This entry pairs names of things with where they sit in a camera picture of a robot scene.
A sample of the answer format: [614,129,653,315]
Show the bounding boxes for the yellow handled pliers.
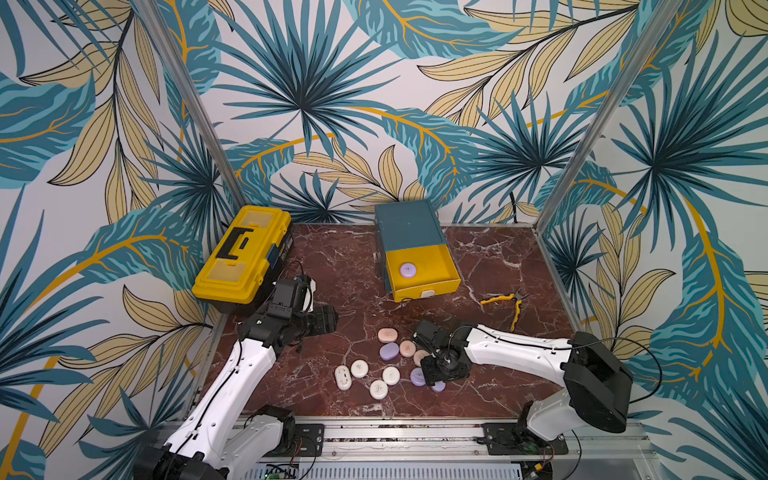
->
[480,293,526,333]

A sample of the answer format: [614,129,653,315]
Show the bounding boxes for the pink round case left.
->
[399,340,417,358]

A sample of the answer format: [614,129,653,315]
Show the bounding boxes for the pink round case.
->
[413,350,430,367]
[399,340,417,358]

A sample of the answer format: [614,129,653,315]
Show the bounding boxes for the aluminium front rail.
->
[140,415,667,480]

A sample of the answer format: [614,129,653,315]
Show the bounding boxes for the white round case upper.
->
[349,359,369,379]

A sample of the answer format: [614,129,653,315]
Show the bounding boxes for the yellow black toolbox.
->
[192,206,293,316]

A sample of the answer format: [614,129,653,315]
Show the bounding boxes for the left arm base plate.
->
[265,423,325,458]

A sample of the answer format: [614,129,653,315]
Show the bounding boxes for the left aluminium frame post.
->
[134,0,248,211]

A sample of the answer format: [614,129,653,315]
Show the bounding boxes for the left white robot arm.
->
[133,305,338,479]

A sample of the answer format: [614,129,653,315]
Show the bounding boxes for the right aluminium frame post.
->
[534,1,682,236]

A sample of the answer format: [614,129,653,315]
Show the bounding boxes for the teal drawer cabinet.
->
[374,200,446,293]

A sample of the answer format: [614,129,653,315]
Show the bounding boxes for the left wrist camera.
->
[267,275,316,321]

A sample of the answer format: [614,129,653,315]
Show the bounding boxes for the pink round case middle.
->
[413,350,430,367]

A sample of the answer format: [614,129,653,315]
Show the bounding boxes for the white round case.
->
[349,359,369,379]
[381,366,401,386]
[369,380,389,400]

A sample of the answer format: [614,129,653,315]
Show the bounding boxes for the white oval earphone case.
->
[334,365,353,391]

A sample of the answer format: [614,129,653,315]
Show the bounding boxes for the purple earphone case upper left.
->
[379,342,400,362]

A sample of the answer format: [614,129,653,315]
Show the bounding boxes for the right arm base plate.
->
[475,422,569,458]

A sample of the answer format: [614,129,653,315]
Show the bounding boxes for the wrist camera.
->
[267,275,316,321]
[413,320,451,355]

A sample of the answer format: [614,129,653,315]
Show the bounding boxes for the aluminium frame post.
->
[134,0,248,211]
[534,1,682,236]

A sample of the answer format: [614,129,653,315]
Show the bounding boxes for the white round case lower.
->
[369,380,389,400]

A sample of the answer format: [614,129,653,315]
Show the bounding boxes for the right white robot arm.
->
[413,321,633,446]

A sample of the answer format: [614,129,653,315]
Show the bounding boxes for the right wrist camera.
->
[413,320,451,355]

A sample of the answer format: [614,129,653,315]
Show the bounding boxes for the white round case right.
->
[381,366,401,386]

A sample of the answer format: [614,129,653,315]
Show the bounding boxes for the pink oval earphone case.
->
[377,328,399,344]

